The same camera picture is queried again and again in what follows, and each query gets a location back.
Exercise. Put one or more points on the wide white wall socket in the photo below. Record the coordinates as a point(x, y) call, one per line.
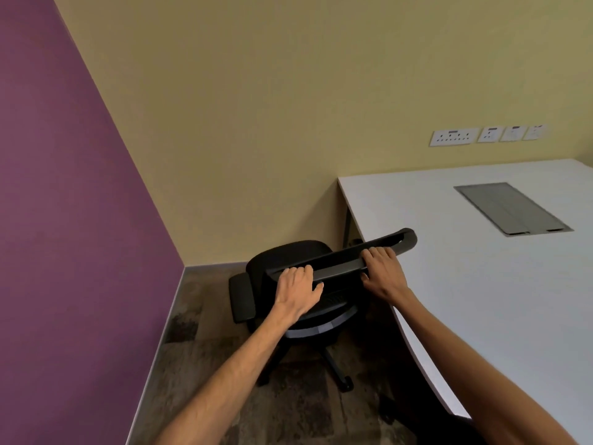
point(454, 137)

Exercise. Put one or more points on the person's right thumb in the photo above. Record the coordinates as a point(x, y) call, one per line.
point(366, 279)

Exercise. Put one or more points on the grey skirting board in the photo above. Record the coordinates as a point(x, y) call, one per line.
point(162, 347)

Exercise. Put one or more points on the person's right hand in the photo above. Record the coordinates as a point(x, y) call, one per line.
point(385, 275)

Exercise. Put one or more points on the person's left hand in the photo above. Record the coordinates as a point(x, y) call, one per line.
point(294, 294)

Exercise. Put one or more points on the person's left thumb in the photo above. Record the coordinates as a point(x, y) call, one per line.
point(315, 293)

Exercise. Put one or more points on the person's left forearm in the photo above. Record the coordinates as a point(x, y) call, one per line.
point(231, 380)

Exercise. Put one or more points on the black office chair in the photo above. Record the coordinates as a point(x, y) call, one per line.
point(287, 257)

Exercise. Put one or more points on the person's right forearm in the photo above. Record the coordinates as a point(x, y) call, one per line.
point(463, 361)

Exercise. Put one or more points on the grey metal table leg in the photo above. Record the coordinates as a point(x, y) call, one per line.
point(347, 227)

